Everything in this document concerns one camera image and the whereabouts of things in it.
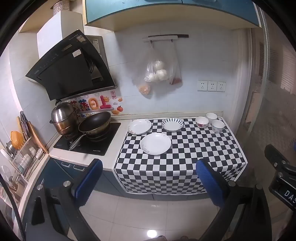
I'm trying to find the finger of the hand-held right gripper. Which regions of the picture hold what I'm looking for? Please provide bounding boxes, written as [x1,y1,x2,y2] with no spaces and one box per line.
[264,144,296,179]

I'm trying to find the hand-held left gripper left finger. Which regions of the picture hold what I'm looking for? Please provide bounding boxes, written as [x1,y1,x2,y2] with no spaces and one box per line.
[24,158,104,241]

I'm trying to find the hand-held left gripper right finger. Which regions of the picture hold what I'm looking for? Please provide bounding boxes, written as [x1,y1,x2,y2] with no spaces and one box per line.
[196,158,272,241]

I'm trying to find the white bowl red floral print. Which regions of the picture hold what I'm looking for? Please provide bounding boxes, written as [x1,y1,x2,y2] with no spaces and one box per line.
[195,116,208,128]

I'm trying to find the black and white checkered tablecloth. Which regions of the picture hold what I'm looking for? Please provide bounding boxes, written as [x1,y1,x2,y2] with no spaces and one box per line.
[112,117,248,194]

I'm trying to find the blue lower cabinet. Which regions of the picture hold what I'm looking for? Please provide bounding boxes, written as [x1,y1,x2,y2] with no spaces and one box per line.
[23,158,154,241]

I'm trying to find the blue cabinet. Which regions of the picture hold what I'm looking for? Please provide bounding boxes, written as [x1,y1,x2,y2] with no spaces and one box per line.
[23,158,154,241]
[84,0,264,33]

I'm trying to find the black cooktop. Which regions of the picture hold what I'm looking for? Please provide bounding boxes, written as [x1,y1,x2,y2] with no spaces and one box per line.
[53,122,121,156]

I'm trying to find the white patterned bowl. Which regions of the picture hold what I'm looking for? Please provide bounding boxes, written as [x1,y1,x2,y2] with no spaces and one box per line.
[211,120,225,133]
[206,112,218,124]

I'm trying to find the black frying pan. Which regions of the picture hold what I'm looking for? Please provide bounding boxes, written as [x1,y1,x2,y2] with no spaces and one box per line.
[69,111,112,151]

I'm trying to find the large white plate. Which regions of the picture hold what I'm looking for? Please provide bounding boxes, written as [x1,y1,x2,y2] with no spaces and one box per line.
[140,133,172,155]

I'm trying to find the wooden cutting board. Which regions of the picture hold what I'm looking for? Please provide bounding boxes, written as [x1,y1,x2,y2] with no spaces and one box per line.
[28,122,49,154]

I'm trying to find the white plate with striped rim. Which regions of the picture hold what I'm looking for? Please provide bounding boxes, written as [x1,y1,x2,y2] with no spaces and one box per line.
[162,118,184,132]

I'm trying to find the dish rack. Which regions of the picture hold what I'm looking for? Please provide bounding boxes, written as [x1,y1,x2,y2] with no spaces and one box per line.
[0,137,45,181]

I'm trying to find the stainless steel steamer pot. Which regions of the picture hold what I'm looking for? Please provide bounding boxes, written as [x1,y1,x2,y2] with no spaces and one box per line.
[49,100,80,136]

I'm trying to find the white plate with floral rim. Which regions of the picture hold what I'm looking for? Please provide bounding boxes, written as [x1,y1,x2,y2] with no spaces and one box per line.
[128,119,152,135]

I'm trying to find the beige counter backsplash strip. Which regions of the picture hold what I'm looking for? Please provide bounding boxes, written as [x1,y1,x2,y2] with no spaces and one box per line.
[110,111,223,121]

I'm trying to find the orange plastic colander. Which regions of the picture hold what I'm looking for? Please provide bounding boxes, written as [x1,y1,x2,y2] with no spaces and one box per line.
[10,131,25,150]

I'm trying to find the glass sliding door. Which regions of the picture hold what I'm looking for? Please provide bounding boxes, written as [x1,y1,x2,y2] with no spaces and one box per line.
[251,7,296,209]

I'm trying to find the plastic bag with red contents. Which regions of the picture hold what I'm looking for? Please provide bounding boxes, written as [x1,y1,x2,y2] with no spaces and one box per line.
[169,42,183,86]

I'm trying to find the plastic bag with orange contents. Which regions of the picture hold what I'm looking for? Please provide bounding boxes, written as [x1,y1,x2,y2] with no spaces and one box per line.
[132,70,152,95]

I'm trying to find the black range hood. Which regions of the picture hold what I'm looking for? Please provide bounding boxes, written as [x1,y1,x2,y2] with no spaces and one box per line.
[25,30,118,100]

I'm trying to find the plastic bag of white garlic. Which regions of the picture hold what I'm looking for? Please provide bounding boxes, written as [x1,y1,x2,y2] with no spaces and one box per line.
[144,43,168,83]

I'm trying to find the white hood chimney cover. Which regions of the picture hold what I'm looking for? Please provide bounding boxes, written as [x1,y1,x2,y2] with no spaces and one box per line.
[37,10,85,58]

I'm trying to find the blue upper cabinet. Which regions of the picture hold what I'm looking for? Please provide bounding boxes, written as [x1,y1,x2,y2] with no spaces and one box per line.
[84,0,264,33]

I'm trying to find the colourful wall stickers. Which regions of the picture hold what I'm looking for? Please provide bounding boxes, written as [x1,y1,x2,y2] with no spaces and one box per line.
[69,95,123,116]

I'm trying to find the wall hook rail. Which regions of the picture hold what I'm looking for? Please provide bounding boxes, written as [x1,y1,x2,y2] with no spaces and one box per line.
[143,34,189,42]

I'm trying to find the silver exhaust duct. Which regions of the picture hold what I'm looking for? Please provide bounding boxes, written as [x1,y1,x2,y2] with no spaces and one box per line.
[53,0,70,16]

